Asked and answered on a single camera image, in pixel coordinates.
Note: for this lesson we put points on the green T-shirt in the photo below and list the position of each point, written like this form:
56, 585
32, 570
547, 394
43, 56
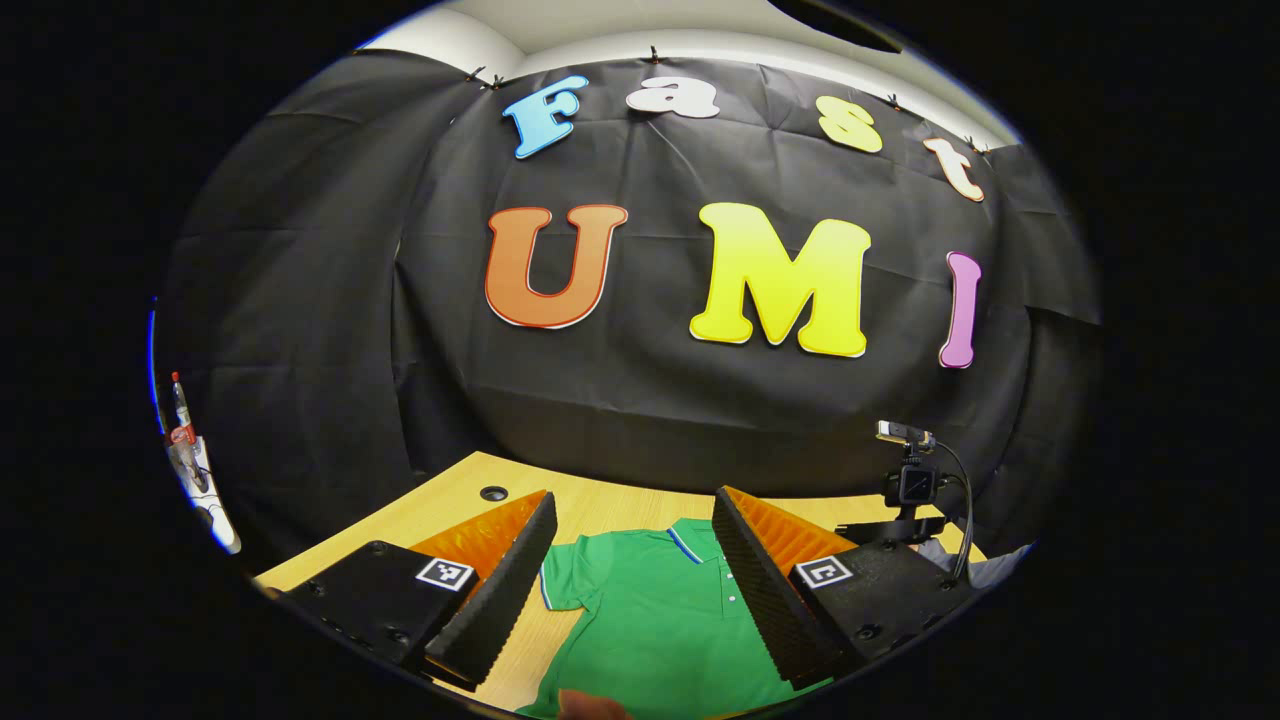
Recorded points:
660, 620

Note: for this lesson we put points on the black backdrop cloth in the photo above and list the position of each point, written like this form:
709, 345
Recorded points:
650, 400

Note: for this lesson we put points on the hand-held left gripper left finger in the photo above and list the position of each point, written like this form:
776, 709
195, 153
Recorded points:
505, 590

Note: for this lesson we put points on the small camera on stand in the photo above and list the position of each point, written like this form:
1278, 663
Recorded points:
912, 482

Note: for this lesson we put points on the white plastic object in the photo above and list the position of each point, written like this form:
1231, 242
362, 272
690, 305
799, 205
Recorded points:
212, 505

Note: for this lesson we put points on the red label bottle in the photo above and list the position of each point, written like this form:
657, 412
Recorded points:
181, 410

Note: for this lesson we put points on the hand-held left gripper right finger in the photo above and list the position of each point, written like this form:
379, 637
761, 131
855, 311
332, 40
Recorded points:
760, 590

